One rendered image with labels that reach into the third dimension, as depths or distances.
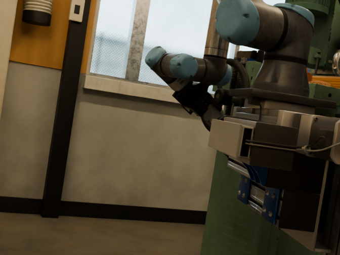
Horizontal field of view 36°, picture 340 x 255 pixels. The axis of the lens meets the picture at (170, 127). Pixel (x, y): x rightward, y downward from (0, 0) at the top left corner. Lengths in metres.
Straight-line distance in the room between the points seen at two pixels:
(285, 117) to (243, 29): 0.25
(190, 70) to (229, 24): 0.30
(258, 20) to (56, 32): 1.98
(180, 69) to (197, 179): 2.00
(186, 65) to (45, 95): 1.68
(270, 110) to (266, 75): 0.11
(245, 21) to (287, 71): 0.18
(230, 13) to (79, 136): 2.01
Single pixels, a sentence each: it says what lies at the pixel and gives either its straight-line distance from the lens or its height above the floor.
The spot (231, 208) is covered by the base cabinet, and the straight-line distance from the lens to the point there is 2.14.
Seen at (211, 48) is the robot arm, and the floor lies 0.94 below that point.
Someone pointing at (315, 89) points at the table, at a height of 0.88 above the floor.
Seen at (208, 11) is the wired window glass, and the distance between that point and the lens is 3.57.
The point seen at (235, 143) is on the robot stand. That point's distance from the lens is 1.08.
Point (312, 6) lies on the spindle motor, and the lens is 2.15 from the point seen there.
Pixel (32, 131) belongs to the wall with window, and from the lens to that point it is 3.14.
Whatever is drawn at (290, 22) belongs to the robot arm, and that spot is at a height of 1.00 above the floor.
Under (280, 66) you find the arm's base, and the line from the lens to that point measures 1.38.
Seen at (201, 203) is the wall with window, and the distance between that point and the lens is 3.56.
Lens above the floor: 0.74
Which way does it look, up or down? 2 degrees down
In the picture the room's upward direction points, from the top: 9 degrees clockwise
